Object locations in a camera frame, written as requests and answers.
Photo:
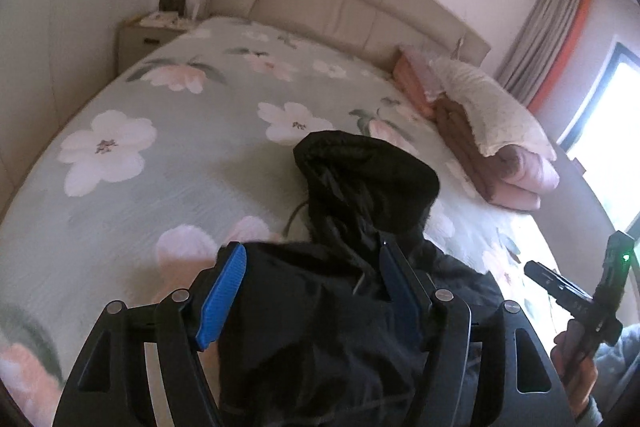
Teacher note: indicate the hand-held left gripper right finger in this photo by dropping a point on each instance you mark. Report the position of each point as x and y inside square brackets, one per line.
[397, 294]

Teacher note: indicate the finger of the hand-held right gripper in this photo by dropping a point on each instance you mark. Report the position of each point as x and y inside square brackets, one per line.
[557, 284]

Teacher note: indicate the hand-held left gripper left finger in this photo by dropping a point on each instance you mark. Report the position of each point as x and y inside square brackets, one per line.
[222, 294]

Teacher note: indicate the black jacket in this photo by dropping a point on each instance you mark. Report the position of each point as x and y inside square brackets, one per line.
[350, 187]

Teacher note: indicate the person's right forearm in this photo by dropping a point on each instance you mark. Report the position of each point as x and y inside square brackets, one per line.
[620, 372]

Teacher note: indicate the person's right hand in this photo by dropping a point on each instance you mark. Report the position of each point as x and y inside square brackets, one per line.
[582, 384]

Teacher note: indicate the light pink folded blanket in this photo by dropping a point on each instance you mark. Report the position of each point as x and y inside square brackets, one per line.
[525, 179]

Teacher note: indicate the bed with floral sheet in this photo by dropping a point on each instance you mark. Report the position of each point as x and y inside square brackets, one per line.
[200, 147]

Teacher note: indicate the window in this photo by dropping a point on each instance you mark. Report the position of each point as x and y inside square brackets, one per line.
[612, 117]

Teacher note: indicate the brown folded blanket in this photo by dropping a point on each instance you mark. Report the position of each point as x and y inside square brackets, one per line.
[462, 132]

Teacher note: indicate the white textured pillow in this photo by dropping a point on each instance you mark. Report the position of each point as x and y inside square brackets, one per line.
[492, 107]

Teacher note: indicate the pink folded quilt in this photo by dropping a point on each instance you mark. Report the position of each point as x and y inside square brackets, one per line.
[415, 77]

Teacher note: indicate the orange curtain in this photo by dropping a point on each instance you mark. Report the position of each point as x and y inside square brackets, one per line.
[567, 42]

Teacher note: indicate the grey curtain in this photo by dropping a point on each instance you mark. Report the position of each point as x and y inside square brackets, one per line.
[542, 27]

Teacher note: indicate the beige nightstand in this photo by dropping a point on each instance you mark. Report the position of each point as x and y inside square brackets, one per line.
[140, 39]

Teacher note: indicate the white papers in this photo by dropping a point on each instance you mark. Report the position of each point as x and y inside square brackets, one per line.
[157, 19]

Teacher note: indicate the small black box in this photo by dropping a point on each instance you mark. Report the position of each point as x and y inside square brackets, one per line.
[172, 4]

